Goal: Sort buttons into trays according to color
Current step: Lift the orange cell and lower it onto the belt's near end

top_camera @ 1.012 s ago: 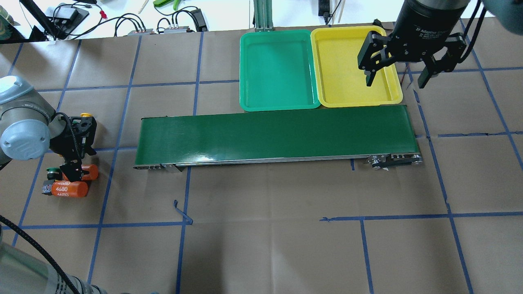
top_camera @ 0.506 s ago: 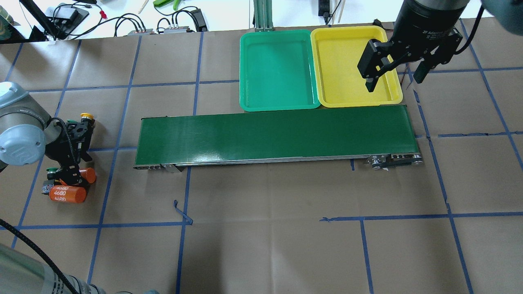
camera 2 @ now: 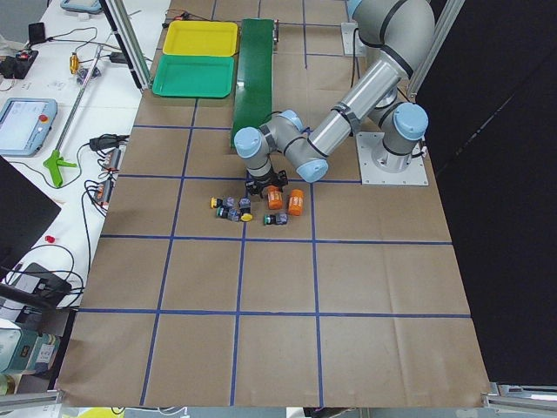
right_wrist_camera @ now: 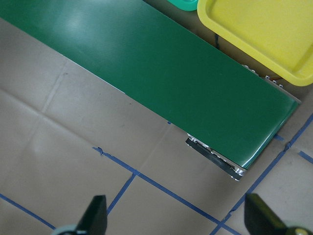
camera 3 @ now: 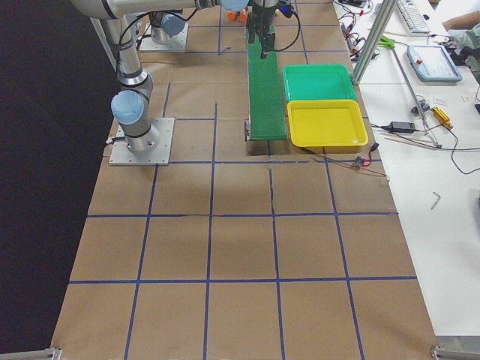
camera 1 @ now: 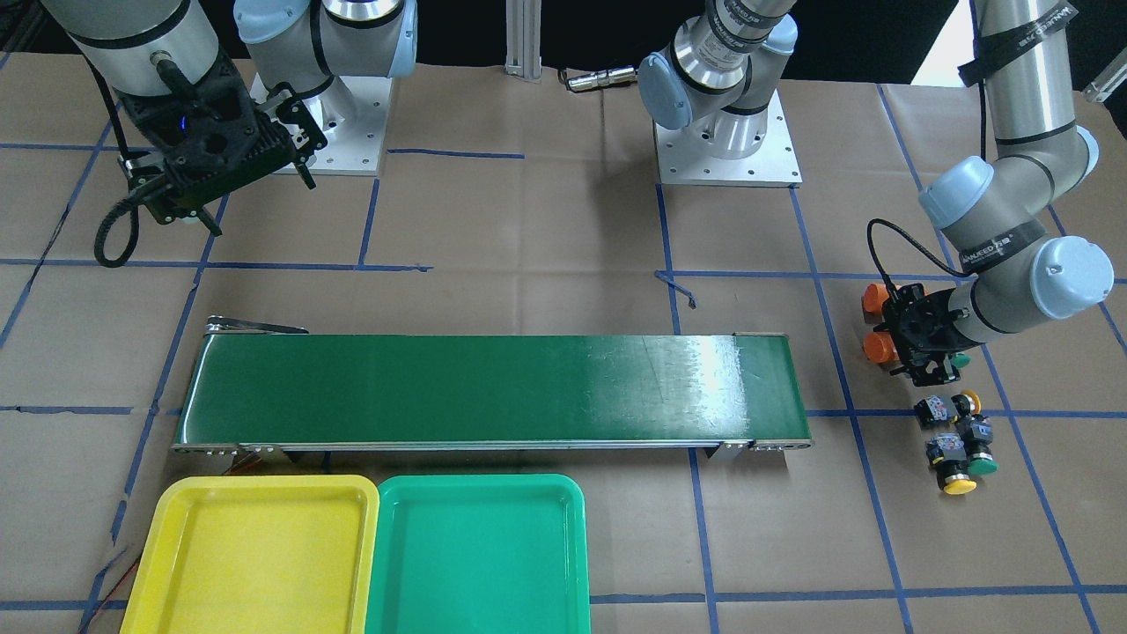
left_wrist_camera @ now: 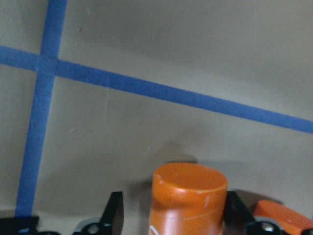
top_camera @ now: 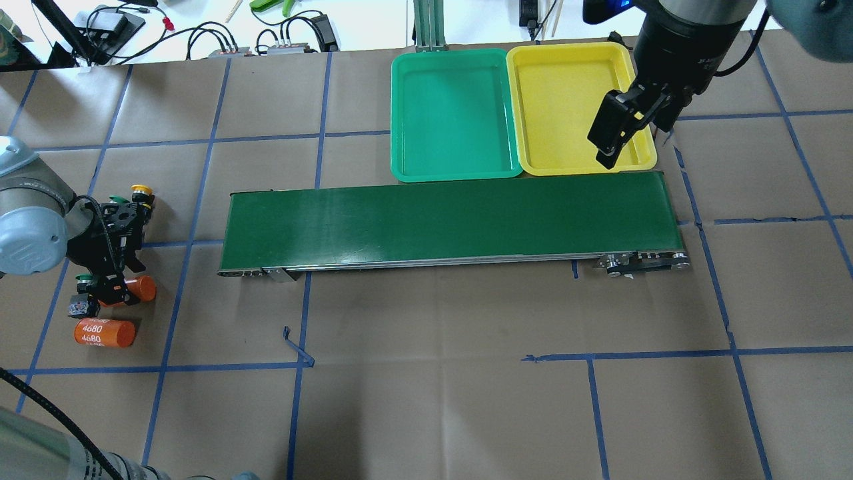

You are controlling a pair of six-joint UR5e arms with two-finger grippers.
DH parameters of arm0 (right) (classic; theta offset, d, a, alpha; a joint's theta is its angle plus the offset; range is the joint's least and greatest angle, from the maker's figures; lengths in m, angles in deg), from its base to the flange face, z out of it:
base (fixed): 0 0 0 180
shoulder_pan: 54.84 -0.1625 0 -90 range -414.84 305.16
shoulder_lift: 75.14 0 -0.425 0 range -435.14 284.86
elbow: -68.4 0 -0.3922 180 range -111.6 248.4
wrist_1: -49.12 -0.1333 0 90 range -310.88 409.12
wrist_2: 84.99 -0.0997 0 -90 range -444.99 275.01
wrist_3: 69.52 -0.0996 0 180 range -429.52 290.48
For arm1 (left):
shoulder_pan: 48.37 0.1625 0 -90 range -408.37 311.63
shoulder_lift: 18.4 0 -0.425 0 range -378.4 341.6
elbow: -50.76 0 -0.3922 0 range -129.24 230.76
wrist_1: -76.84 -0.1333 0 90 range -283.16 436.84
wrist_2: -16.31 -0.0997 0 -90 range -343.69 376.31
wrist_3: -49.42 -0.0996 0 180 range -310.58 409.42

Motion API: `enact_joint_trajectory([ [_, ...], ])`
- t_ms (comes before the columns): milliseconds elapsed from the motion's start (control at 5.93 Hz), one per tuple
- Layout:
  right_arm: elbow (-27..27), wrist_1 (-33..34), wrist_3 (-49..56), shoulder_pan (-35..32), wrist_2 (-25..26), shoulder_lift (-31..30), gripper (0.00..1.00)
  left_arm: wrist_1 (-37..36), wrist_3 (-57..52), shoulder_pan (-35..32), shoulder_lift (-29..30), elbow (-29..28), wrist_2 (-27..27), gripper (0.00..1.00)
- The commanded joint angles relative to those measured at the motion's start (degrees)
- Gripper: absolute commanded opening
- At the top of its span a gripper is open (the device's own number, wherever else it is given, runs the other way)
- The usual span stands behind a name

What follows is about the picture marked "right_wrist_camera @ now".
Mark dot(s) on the yellow plastic tray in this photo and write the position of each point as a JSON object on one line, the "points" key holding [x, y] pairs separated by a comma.
{"points": [[276, 33]]}

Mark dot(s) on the green plastic tray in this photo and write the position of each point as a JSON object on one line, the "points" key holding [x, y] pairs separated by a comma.
{"points": [[185, 5]]}

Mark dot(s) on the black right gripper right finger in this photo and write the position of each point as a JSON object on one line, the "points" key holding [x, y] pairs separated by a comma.
{"points": [[260, 219]]}

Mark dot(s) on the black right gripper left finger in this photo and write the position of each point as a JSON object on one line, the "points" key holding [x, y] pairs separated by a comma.
{"points": [[94, 219]]}

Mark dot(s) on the green conveyor belt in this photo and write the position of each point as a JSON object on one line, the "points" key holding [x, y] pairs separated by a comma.
{"points": [[229, 113]]}

